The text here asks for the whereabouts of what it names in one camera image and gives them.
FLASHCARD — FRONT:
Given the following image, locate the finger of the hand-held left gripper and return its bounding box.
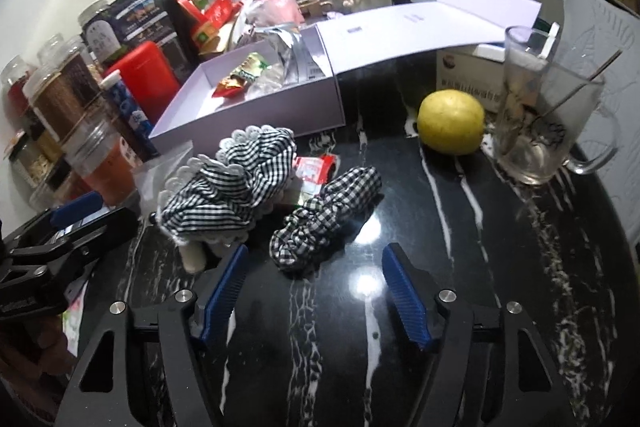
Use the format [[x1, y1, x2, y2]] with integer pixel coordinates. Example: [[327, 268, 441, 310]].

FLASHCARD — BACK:
[[0, 191, 140, 258], [0, 239, 108, 283]]

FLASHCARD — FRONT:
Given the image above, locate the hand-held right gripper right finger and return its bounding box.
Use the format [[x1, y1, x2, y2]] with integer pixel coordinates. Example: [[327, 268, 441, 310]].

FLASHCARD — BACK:
[[381, 243, 576, 427]]

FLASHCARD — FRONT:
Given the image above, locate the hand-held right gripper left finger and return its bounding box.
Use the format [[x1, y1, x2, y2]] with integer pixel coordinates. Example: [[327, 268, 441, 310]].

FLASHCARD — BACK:
[[60, 243, 251, 427]]

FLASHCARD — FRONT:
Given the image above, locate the beige plush hair clip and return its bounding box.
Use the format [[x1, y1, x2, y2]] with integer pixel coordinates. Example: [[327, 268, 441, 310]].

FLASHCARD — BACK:
[[180, 237, 231, 275]]

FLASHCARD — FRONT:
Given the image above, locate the lace-trimmed gingham scrunchie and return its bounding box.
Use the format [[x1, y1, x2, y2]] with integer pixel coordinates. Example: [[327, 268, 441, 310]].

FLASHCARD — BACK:
[[156, 124, 297, 248]]

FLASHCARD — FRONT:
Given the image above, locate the small gingham scrunchie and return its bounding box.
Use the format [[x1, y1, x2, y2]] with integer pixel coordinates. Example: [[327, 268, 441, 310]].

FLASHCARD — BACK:
[[269, 166, 383, 275]]

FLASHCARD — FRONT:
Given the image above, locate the red white snack packet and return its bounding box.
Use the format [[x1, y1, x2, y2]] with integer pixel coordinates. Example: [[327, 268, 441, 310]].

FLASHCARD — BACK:
[[280, 154, 342, 210]]

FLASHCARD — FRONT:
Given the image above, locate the red cartoon snack packet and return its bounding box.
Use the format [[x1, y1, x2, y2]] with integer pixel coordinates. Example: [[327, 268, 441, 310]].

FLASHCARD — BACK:
[[212, 74, 256, 98]]

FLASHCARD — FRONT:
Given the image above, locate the silver foil packet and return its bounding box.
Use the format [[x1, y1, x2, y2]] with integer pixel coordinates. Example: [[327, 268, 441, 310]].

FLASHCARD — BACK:
[[270, 27, 331, 82]]

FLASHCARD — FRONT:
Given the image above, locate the lavender gift box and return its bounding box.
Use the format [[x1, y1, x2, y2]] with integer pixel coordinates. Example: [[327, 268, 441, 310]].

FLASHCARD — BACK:
[[149, 0, 543, 152]]

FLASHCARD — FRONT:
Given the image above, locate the person's left hand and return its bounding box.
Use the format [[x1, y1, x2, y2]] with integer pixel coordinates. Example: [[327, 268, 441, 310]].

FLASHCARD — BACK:
[[0, 314, 78, 413]]

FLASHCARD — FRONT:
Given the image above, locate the wide clear plastic tub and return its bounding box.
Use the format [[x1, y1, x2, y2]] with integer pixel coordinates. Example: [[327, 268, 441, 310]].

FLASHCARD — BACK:
[[61, 114, 141, 205]]

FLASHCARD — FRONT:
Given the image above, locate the cluster of clear food jars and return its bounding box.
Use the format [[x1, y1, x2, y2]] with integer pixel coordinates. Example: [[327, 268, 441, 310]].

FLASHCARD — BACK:
[[0, 0, 126, 202]]

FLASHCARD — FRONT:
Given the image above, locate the blue white tablet tube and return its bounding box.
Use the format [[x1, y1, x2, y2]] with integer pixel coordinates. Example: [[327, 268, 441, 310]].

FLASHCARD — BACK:
[[99, 72, 161, 160]]

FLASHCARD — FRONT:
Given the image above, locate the red plastic canister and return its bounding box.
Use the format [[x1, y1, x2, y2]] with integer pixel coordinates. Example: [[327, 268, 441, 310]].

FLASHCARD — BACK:
[[102, 41, 182, 118]]

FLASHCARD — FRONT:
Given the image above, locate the yellow lemon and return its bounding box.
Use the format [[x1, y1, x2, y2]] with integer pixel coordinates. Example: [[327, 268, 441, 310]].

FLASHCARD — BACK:
[[417, 89, 487, 156]]

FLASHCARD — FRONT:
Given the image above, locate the black printed pouch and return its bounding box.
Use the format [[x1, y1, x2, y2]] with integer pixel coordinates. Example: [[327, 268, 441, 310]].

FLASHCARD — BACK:
[[107, 0, 198, 68]]

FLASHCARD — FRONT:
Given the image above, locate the orange green snack packet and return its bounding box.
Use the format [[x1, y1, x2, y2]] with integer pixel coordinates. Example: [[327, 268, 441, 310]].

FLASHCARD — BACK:
[[192, 23, 221, 52]]

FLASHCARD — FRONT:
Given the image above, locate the glass mug with cartoon print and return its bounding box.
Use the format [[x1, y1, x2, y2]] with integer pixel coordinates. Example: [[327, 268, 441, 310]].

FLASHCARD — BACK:
[[492, 25, 621, 186]]

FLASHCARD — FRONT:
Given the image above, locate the white medicine box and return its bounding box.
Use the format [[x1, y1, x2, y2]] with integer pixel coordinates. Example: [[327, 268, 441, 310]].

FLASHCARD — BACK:
[[435, 44, 508, 115]]

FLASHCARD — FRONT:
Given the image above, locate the red snack bag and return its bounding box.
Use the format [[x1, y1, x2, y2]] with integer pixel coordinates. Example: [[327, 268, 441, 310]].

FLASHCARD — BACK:
[[202, 0, 241, 30]]

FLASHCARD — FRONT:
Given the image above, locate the small white blue box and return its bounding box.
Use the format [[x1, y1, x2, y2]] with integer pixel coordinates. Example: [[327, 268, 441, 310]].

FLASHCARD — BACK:
[[472, 42, 508, 62]]

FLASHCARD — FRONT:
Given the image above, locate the metal spoon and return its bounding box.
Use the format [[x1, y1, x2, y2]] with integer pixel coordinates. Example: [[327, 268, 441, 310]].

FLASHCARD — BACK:
[[530, 48, 625, 132]]

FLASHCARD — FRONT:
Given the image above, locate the pink cup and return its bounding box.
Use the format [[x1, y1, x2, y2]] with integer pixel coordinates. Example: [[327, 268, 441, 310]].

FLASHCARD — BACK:
[[255, 0, 303, 28]]

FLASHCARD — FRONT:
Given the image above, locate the white paper tag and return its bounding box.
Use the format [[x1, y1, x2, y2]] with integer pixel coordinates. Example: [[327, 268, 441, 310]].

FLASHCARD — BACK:
[[537, 23, 561, 58]]

